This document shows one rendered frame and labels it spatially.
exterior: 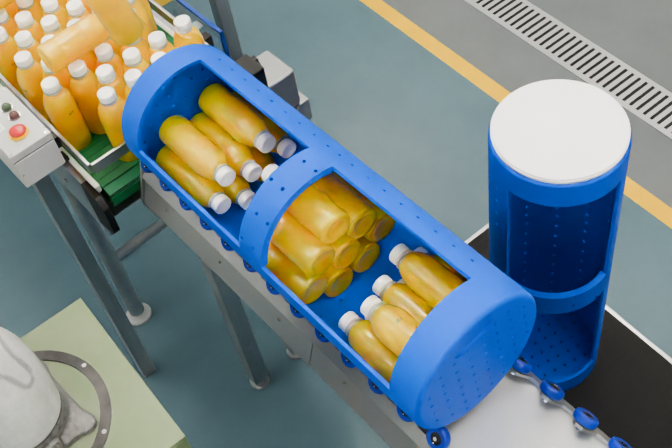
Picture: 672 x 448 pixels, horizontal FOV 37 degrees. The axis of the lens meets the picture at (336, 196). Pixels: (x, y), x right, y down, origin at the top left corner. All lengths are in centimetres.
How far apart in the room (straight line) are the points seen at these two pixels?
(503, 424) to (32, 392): 80
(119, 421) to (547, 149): 96
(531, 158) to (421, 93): 160
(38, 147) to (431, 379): 102
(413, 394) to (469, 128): 196
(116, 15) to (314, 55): 181
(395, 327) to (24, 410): 60
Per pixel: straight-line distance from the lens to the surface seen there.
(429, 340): 156
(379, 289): 179
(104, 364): 183
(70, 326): 189
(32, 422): 168
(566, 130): 206
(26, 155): 218
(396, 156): 338
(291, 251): 180
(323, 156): 179
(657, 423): 271
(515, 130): 205
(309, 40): 383
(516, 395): 184
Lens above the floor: 257
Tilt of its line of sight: 51 degrees down
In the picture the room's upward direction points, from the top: 11 degrees counter-clockwise
